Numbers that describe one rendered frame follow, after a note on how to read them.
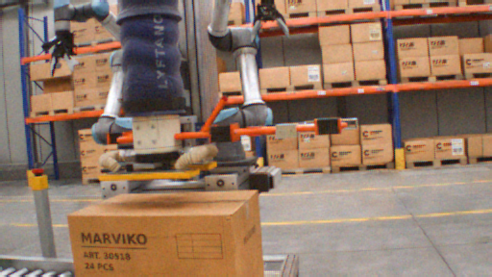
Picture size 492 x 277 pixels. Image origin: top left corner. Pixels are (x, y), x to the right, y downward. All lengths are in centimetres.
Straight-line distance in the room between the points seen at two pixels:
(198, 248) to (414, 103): 887
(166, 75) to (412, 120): 875
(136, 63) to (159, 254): 63
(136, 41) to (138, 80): 13
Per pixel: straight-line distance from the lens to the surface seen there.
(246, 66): 209
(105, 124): 222
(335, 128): 141
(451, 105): 1019
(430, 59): 884
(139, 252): 149
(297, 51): 995
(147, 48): 151
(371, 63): 862
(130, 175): 149
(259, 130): 144
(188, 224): 139
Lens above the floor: 123
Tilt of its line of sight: 3 degrees down
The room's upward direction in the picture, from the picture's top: 4 degrees counter-clockwise
